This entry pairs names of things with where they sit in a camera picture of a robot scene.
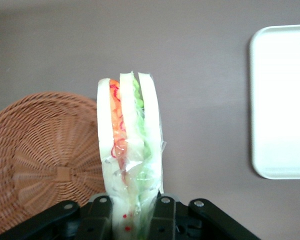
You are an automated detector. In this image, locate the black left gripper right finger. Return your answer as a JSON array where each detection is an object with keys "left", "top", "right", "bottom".
[{"left": 149, "top": 192, "right": 262, "bottom": 240}]

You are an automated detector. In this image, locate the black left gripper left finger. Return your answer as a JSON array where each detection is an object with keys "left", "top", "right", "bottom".
[{"left": 0, "top": 193, "right": 115, "bottom": 240}]

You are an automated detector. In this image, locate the triangle sandwich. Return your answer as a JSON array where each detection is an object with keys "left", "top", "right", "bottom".
[{"left": 96, "top": 70, "right": 168, "bottom": 240}]

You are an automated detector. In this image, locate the round brown wicker basket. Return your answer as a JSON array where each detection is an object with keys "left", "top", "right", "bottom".
[{"left": 0, "top": 91, "right": 108, "bottom": 237}]

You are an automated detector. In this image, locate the cream plastic tray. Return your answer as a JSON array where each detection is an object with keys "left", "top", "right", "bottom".
[{"left": 249, "top": 23, "right": 300, "bottom": 180}]

